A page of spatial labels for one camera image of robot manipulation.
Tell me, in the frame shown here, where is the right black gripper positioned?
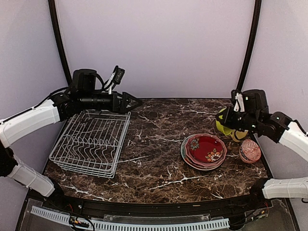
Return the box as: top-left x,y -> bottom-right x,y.
216,104 -> 261,131

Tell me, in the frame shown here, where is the green small bowl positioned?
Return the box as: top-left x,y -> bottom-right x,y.
216,119 -> 234,136

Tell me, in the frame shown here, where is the yellow ceramic mug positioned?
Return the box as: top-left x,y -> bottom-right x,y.
231,130 -> 248,142

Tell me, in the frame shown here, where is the dark red floral plate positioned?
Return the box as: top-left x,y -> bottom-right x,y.
188,135 -> 225,163

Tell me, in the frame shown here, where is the pink dotted plate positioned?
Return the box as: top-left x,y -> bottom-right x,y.
186,134 -> 228,168

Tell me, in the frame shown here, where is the red teal floral plate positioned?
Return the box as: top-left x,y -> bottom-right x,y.
180,136 -> 223,171

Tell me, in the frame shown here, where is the blue white patterned bowl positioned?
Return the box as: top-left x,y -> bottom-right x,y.
239,139 -> 261,161

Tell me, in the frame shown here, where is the red white patterned bowl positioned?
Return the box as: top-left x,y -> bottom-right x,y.
240,154 -> 259,164

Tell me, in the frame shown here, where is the green teal plate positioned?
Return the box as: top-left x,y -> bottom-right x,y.
180,136 -> 221,171

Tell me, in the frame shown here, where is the black rimmed cream plate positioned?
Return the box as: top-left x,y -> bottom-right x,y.
182,157 -> 224,171

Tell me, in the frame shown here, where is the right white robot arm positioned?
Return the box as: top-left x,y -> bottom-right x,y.
216,90 -> 308,209

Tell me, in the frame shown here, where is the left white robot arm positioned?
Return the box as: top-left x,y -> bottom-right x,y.
0,66 -> 142,210

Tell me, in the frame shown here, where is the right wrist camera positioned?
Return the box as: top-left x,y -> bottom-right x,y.
231,90 -> 245,112

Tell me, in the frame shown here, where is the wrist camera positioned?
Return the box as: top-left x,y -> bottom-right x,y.
231,90 -> 245,112
103,65 -> 125,94

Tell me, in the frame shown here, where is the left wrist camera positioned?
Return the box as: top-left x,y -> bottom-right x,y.
103,65 -> 125,94

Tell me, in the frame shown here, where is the white wire dish rack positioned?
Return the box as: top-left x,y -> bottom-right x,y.
49,110 -> 130,178

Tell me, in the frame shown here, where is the white slotted cable duct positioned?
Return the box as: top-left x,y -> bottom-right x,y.
30,206 -> 230,231

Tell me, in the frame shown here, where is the right black frame post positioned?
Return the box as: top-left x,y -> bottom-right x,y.
236,0 -> 262,91

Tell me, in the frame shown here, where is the black frame post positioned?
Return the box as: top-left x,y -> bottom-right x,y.
48,0 -> 72,85
236,0 -> 262,91

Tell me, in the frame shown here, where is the black front rail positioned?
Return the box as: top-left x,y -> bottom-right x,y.
44,195 -> 272,220

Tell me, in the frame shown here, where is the left black frame post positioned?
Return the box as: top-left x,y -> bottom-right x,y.
48,0 -> 72,85

